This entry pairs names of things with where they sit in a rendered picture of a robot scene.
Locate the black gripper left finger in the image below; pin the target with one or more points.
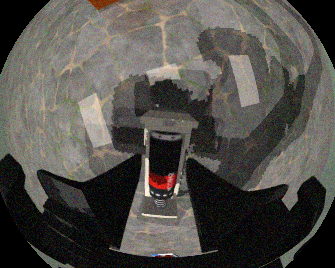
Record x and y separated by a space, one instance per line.
105 199

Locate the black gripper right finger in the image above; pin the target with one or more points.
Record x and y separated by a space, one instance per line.
219 206

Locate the black cylindrical battery with red band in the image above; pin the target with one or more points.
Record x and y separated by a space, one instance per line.
164 152

